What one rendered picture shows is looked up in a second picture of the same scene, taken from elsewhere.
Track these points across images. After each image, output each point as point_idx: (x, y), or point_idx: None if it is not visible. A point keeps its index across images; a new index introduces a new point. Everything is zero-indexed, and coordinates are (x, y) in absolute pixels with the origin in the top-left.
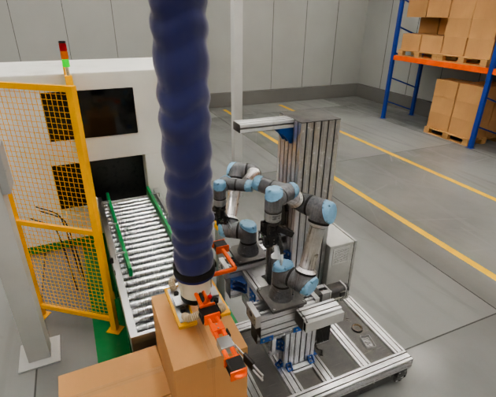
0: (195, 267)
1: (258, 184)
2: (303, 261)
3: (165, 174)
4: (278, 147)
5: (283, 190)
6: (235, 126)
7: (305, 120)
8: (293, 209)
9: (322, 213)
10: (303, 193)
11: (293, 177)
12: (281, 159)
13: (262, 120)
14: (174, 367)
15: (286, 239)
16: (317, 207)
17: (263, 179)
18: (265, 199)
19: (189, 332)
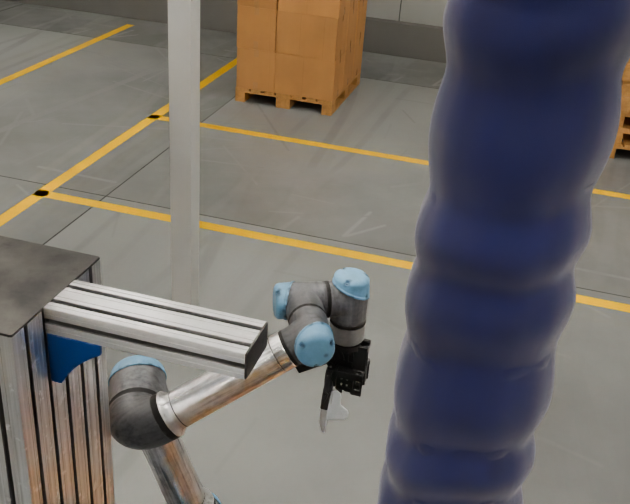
0: None
1: (332, 331)
2: (200, 486)
3: (534, 437)
4: (27, 450)
5: (325, 281)
6: (252, 358)
7: (71, 259)
8: (108, 501)
9: (165, 375)
10: (143, 399)
11: (96, 430)
12: (47, 460)
13: (160, 315)
14: None
15: None
16: (161, 377)
17: (322, 319)
18: (369, 297)
19: None
